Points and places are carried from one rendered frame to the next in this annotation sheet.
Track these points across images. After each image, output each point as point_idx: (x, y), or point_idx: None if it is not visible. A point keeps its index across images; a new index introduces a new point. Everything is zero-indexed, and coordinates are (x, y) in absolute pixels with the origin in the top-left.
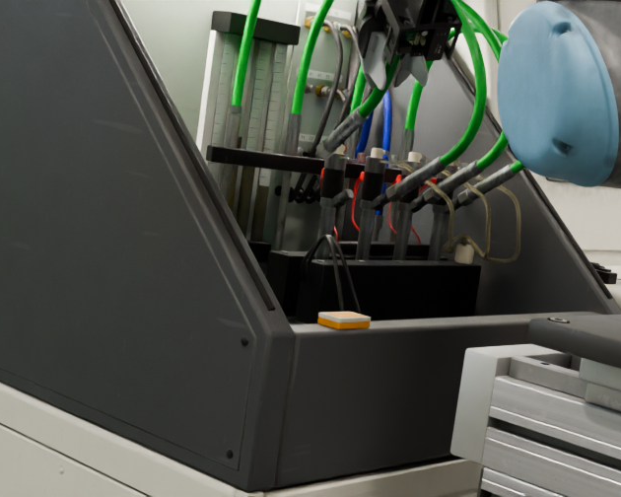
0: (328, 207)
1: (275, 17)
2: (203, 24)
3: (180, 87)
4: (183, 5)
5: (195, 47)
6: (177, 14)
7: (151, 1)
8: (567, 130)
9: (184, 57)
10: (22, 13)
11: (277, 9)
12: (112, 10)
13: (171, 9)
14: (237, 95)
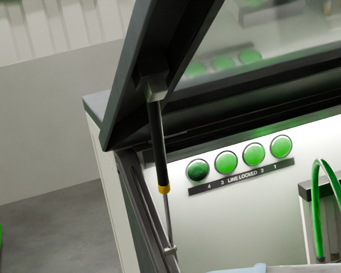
0: None
1: None
2: (292, 194)
3: (286, 238)
4: (273, 190)
5: (290, 210)
6: (270, 198)
7: (247, 200)
8: None
9: (283, 220)
10: (147, 272)
11: None
12: None
13: (263, 197)
14: (318, 251)
